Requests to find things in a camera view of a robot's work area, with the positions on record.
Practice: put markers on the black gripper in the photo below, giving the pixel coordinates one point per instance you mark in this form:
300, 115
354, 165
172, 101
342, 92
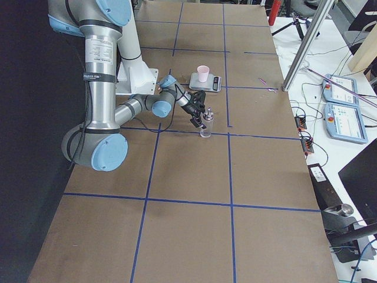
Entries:
190, 111

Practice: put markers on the clear glass sauce bottle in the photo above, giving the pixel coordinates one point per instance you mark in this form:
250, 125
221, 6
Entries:
208, 119

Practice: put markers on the pink plastic cup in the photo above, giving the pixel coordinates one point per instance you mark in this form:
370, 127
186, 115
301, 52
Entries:
203, 73

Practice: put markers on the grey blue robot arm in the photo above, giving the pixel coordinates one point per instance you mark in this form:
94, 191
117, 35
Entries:
97, 142

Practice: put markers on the silver digital kitchen scale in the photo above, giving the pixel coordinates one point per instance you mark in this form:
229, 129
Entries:
213, 83

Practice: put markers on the orange black connector box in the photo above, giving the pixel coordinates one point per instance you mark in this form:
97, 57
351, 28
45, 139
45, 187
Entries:
300, 123

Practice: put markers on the white support column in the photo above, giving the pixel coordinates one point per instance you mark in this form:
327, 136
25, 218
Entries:
128, 44

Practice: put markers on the red cylinder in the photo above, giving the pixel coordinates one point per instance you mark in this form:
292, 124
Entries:
274, 11

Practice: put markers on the upper blue teach pendant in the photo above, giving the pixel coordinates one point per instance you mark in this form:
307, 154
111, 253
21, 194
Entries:
335, 94

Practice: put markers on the blue teach pendant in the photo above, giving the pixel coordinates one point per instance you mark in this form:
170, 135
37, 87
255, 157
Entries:
344, 122
335, 94

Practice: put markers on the black tripod leg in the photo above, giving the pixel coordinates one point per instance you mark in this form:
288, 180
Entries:
295, 23

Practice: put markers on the lower blue teach pendant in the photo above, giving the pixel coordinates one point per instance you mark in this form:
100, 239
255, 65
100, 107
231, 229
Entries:
344, 122

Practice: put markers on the black device with label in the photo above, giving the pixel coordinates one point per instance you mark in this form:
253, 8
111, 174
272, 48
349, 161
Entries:
326, 196

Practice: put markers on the black monitor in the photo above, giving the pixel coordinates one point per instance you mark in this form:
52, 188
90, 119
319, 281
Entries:
359, 180

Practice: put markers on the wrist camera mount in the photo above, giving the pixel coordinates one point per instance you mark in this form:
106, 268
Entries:
198, 100

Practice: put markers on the white column base plate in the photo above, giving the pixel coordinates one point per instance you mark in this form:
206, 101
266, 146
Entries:
135, 77

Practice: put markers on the aluminium frame post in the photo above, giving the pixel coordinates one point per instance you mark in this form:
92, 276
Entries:
309, 38

